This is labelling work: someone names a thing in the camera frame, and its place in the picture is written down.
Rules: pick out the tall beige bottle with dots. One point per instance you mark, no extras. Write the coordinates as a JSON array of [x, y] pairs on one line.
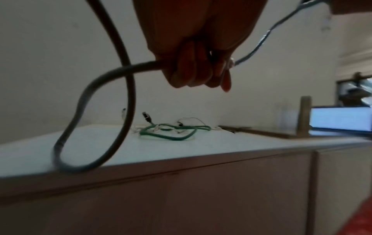
[[304, 117]]

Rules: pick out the person's left hand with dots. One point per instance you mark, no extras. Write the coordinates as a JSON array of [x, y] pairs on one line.
[[197, 34]]

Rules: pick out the white low table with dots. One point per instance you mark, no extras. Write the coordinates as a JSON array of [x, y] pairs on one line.
[[203, 147]]

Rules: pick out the dark framed window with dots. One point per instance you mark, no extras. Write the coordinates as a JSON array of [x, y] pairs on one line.
[[353, 91]]

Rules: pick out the person's right hand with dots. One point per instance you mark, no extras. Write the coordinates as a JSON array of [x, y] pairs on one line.
[[351, 5]]

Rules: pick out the open laptop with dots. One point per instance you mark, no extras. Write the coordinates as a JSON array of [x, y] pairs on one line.
[[340, 118]]

